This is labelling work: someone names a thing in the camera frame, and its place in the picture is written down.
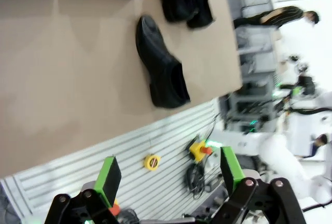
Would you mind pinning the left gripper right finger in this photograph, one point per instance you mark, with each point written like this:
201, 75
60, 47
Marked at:
229, 172

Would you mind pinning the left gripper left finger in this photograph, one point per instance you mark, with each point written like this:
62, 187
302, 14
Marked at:
109, 180

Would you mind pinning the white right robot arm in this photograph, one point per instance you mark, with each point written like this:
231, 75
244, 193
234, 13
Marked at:
280, 161

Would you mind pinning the yellow emergency stop button box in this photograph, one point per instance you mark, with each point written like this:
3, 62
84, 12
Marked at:
114, 209
198, 151

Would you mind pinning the yellow tape measure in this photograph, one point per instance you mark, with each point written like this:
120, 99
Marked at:
152, 161

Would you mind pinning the seated dark-haired person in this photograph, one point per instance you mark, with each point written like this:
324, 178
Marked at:
320, 143

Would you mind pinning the background robot rig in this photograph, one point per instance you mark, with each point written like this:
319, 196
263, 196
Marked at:
303, 84

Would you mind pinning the grey metal rack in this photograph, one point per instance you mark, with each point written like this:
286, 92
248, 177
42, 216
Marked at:
255, 53

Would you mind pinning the person in black striped top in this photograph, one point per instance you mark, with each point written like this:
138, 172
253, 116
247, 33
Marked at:
280, 14

